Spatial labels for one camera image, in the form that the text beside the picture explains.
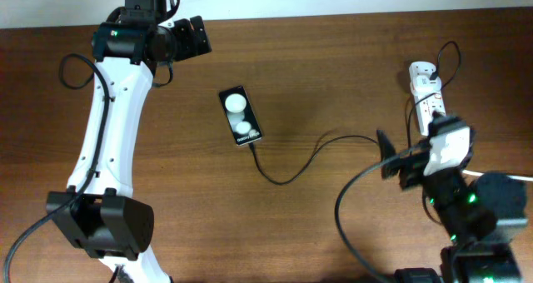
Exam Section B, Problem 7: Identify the black USB charger cable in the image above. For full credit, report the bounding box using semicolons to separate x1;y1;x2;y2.
248;40;462;186

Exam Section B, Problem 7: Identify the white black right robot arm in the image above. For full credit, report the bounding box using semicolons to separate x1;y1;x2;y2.
376;116;528;282

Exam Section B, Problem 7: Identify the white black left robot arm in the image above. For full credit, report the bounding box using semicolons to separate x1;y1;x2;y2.
46;0;212;282

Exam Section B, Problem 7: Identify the white power strip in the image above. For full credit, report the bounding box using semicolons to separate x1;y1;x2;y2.
409;62;446;136

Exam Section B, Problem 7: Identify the white power strip cord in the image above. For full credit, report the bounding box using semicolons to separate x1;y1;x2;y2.
461;169;533;182

